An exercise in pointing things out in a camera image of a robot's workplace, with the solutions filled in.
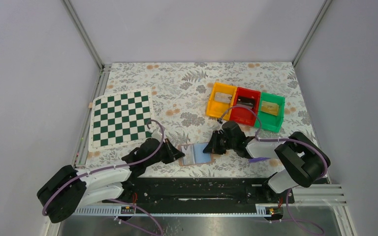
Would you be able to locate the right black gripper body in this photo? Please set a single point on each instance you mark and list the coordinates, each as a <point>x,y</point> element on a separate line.
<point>217,143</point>

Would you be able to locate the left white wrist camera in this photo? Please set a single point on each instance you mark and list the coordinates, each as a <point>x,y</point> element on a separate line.
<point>158,135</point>

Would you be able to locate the yellow plastic bin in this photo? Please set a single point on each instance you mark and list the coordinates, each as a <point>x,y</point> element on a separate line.
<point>220,100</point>

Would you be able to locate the gold card in green bin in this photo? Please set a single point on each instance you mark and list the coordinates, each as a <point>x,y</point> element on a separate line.
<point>270,108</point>

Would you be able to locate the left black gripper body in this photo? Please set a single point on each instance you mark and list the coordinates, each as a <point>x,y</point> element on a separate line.
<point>167,151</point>

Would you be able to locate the red plastic bin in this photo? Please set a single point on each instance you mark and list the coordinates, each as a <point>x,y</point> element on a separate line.
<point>245,115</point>

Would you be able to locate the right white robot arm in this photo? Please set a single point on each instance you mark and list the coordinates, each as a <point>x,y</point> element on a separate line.
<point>302,160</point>

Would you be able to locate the tan leather card holder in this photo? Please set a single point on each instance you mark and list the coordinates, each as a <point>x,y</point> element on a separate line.
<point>194,155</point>

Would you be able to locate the green plastic bin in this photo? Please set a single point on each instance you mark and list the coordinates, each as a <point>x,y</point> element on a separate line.
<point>270,122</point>

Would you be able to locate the green white chessboard mat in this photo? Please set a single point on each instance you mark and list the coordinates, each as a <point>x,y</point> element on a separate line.
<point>120,119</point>

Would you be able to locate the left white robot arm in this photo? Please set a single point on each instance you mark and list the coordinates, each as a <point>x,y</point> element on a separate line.
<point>69,188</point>

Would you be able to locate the black card in red bin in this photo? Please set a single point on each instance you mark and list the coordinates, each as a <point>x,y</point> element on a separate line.
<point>245,102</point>

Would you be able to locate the purple marker pen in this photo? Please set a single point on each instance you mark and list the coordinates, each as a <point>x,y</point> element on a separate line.
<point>254,160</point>

